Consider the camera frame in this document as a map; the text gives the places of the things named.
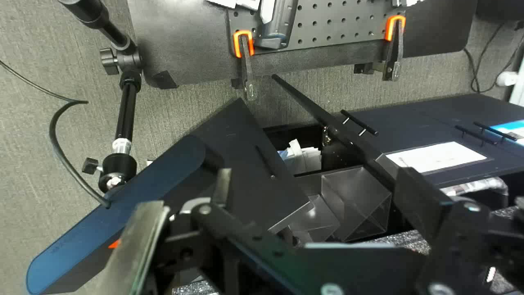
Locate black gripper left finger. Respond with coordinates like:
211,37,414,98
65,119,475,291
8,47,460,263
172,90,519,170
191,203,422,295

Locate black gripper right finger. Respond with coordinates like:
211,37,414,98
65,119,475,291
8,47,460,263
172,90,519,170
393,167,524,295

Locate black cabinet door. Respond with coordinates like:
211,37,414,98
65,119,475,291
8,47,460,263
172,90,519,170
272,73,394,188
193,100,309,232

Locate white label on cabinet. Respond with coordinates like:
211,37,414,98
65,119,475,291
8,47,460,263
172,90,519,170
386,141,486,173

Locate white items inside cabinet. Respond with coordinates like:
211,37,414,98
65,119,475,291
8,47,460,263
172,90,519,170
278,139,321,175

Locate blue curved plastic panel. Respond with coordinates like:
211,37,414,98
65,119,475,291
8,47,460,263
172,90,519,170
26,136,208,295

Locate left orange black clamp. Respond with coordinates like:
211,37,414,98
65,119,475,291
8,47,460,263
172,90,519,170
232,29,255,100

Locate orange black clamp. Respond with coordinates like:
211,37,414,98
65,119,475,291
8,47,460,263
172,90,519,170
383,14,406,80
232,29,255,100

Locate right orange black clamp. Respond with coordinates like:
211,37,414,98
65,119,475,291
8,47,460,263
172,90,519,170
383,14,406,80

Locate grey device on breadboard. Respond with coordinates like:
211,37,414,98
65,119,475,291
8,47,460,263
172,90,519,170
257,0,298,49

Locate black perforated breadboard plate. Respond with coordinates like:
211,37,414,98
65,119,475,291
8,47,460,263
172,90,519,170
127,0,478,88

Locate black cables at right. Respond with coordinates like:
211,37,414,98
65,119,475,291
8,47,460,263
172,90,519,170
463,18,524,95

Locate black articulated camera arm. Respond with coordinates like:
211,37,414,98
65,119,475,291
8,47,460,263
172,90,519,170
57,0,144,193

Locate black cable on floor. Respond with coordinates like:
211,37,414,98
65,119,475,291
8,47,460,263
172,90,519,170
0,57,111,209

